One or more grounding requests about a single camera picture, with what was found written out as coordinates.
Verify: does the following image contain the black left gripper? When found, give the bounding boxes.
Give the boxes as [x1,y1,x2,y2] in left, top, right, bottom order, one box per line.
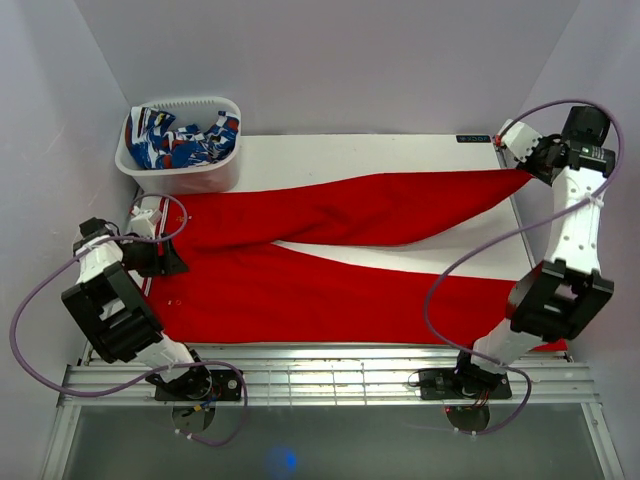
[122,233,190,278]

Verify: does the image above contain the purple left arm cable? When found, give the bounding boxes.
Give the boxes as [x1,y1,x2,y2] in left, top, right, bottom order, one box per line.
[8,194,250,446]

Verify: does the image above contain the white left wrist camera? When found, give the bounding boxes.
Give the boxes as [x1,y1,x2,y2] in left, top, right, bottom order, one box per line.
[128,206,162,239]

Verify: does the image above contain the blue white patterned garment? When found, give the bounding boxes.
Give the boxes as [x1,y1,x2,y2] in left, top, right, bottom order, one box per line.
[124,107,241,170]

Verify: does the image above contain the small black table label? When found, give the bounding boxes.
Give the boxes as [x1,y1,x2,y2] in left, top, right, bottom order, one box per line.
[455,134,492,143]

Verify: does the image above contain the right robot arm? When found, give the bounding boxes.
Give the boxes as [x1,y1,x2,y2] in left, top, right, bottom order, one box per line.
[451,106,616,397]

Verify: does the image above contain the white plastic basket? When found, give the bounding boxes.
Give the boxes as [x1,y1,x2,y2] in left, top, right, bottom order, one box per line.
[115,96,242,194]

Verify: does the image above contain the aluminium frame rail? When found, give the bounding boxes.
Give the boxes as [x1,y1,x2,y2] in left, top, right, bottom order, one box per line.
[57,344,601,409]

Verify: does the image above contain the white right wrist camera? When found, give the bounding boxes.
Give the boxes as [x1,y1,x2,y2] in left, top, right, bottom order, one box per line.
[494,119,542,163]

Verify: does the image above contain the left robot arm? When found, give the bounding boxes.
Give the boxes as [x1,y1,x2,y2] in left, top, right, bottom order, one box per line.
[61,217,214,400]

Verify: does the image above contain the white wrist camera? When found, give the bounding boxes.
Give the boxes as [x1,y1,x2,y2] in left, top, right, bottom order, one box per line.
[128,206,162,239]
[494,119,542,163]

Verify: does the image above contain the red trousers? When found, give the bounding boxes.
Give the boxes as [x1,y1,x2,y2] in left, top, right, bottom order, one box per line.
[130,168,569,354]

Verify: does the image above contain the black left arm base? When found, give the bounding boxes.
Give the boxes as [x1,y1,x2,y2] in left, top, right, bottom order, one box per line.
[146,369,242,402]

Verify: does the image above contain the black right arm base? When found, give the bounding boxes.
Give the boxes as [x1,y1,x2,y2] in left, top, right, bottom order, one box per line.
[415,368,512,400]

